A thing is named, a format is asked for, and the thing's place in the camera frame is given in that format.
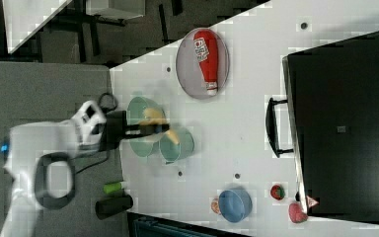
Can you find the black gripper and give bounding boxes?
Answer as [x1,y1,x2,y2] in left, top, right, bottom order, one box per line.
[102,111,170,151]

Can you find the plush peeled banana toy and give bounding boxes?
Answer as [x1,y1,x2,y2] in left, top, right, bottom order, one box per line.
[138,108,180,145]

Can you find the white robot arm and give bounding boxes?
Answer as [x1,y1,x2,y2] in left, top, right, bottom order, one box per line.
[0,101,170,237]

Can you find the green mug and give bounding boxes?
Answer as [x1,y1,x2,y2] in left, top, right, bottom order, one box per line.
[159,127,194,163]

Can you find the green colander basket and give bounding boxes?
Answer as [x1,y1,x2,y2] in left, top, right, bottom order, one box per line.
[127,97,165,157]

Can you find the green bottle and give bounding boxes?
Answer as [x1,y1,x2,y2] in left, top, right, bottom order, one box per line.
[103,182,126,195]

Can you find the round grey plate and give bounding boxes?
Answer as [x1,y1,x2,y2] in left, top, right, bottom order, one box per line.
[176,28,230,100]

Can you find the black cylinder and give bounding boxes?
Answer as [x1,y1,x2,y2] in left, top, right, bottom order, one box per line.
[95,195,133,220]

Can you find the orange slice toy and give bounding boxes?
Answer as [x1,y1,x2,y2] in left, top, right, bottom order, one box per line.
[210,197,221,214]

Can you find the red plush ketchup bottle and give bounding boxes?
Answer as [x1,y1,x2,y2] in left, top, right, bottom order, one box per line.
[193,30,219,96]

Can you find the blue cup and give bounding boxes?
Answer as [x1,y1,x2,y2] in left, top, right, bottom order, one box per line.
[218,188,253,223]

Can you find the red plush strawberry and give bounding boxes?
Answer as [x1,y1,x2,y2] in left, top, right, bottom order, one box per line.
[270,185,285,200]

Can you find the pink plush fruit toy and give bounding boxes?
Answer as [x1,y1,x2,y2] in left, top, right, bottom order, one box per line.
[288,202,308,223]

